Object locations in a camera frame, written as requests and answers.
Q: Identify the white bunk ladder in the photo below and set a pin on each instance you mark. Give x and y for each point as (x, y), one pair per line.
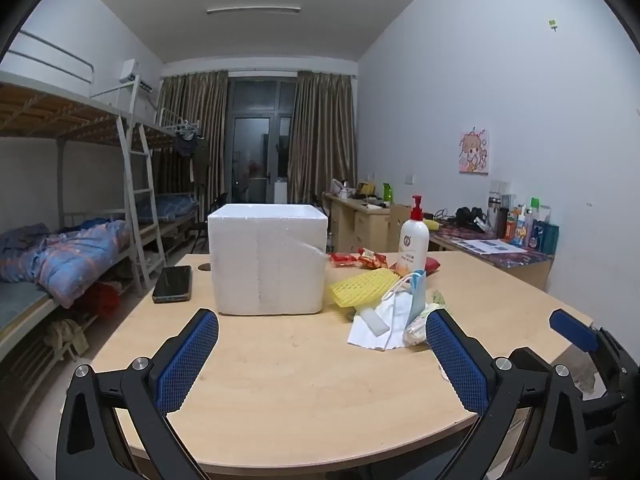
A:
(145, 195)

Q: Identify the black folding chair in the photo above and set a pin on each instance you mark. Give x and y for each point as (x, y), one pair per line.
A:
(212, 210)

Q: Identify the large metal bunk bed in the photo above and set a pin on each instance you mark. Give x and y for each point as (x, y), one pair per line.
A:
(60, 115)

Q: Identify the red bag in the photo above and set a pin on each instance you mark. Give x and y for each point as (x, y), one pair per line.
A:
(102, 297)

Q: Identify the glass balcony door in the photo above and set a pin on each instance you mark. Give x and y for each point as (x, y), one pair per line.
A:
(257, 135)

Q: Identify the green bottle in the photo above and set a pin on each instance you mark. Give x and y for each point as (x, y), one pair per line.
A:
(388, 194)

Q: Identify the flat red snack packet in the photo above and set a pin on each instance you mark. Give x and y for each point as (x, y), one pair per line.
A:
(433, 264)

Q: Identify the orange red snack packet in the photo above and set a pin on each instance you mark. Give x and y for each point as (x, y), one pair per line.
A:
(372, 259)

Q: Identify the white foam box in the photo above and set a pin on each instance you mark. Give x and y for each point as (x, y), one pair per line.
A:
(265, 260)

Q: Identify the beige cloth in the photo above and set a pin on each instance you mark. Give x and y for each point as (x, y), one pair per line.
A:
(65, 335)

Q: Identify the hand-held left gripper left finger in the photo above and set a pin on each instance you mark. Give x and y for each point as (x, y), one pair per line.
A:
(187, 360)

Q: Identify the white air conditioner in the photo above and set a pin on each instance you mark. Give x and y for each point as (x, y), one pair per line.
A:
(132, 72)

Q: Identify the green pink tissue packet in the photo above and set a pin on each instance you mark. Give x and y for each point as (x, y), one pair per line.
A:
(417, 327)

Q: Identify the blue checked bedding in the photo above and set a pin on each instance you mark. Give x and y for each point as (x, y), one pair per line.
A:
(167, 207)

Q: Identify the white pump lotion bottle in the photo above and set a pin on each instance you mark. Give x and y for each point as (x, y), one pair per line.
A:
(414, 245)

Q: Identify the double wall socket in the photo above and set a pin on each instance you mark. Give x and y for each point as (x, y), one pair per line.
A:
(500, 187)

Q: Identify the ceiling tube light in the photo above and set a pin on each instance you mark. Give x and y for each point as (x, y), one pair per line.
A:
(252, 10)

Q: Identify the small metal bunk bed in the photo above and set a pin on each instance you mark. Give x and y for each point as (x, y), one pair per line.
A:
(167, 127)

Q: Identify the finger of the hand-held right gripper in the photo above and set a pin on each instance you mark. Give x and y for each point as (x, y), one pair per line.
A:
(572, 330)

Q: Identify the blue face mask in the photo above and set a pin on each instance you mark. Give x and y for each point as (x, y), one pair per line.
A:
(417, 295)

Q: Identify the brown curtain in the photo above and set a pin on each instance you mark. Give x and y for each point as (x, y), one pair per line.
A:
(200, 110)
(322, 135)

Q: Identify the light wooden desk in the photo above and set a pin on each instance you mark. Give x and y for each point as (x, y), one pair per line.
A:
(350, 220)

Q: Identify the black headphones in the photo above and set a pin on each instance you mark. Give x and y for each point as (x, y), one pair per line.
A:
(467, 216)

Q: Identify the yellow foam net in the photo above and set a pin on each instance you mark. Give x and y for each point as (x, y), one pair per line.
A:
(362, 285)

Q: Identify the cartoon wall poster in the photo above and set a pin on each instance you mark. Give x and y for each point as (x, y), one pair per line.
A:
(474, 152)

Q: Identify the white foam stick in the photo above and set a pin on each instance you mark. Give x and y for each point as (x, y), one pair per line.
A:
(372, 321)

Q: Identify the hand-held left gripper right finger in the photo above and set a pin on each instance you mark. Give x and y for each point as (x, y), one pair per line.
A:
(457, 360)

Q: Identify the blue patterned quilt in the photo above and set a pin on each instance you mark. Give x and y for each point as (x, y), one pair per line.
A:
(75, 255)

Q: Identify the desk with patterned cover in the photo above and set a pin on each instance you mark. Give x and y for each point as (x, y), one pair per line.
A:
(515, 260)

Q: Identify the row of toiletry bottles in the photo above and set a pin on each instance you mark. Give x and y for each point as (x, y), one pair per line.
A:
(530, 227)

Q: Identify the yellow bumpy object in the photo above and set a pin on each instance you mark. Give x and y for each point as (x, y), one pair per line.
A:
(431, 225)

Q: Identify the black smartphone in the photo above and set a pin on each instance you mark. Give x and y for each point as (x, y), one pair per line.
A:
(172, 284)

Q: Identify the printed paper sheets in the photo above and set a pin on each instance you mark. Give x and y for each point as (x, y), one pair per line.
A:
(492, 246)

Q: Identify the white low cabinet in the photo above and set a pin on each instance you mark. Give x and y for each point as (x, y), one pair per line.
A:
(280, 192)

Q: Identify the hanging dark clothes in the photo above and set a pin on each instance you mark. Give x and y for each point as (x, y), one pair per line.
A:
(192, 152)

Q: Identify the wooden chair with smiley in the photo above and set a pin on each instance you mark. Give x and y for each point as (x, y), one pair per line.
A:
(400, 225)

